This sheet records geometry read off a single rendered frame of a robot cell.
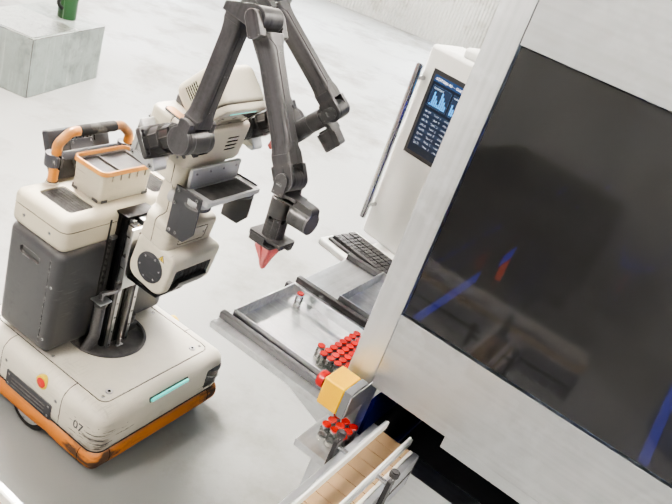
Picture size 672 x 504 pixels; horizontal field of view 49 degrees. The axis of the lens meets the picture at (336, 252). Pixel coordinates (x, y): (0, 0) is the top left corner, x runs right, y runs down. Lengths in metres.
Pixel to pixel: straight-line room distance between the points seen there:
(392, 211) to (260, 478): 1.09
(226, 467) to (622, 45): 2.04
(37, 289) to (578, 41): 1.83
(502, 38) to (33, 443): 2.05
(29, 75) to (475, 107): 4.22
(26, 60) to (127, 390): 3.16
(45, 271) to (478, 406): 1.47
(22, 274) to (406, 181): 1.34
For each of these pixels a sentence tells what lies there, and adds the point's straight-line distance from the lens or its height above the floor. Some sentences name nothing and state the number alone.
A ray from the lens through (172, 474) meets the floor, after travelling 2.74.
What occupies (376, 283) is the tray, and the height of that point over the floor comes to 0.88.
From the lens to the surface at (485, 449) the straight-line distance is 1.60.
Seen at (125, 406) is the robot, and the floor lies 0.27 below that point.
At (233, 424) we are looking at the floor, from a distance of 2.97.
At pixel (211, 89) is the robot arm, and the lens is 1.91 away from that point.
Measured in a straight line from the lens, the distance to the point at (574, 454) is 1.54.
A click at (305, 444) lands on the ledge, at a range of 1.67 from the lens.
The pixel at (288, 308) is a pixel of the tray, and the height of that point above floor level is 0.88.
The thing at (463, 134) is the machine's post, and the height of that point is 1.61.
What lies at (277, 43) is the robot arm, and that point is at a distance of 1.80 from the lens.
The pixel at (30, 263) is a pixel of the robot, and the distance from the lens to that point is 2.54.
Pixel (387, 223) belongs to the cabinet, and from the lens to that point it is 2.75.
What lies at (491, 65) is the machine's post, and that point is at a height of 1.75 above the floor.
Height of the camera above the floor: 1.98
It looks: 27 degrees down
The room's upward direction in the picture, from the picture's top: 20 degrees clockwise
